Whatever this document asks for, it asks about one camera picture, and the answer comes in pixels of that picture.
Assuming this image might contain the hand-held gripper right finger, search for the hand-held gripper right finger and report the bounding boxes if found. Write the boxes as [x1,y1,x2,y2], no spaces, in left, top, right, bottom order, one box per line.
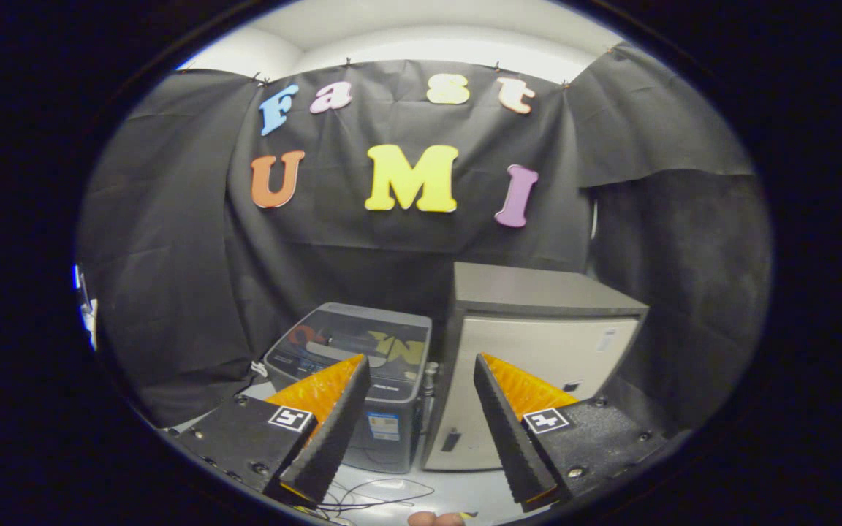
[474,354,667,512]

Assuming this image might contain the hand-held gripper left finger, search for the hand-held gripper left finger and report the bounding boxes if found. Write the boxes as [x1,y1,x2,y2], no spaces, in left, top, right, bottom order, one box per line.
[172,354,372,507]

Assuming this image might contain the grey washing machine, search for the grey washing machine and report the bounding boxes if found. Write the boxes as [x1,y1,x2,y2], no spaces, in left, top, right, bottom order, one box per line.
[263,302,433,474]

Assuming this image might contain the dark washing machine lid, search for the dark washing machine lid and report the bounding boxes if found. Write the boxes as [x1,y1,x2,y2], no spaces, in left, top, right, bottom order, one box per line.
[268,302,433,384]

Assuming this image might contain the black backdrop cloth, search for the black backdrop cloth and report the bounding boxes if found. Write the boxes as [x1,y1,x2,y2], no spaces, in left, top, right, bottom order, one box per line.
[76,42,773,432]

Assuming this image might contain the thin black floor cables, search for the thin black floor cables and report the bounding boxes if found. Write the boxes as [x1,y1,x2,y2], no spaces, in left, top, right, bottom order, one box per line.
[310,476,436,524]

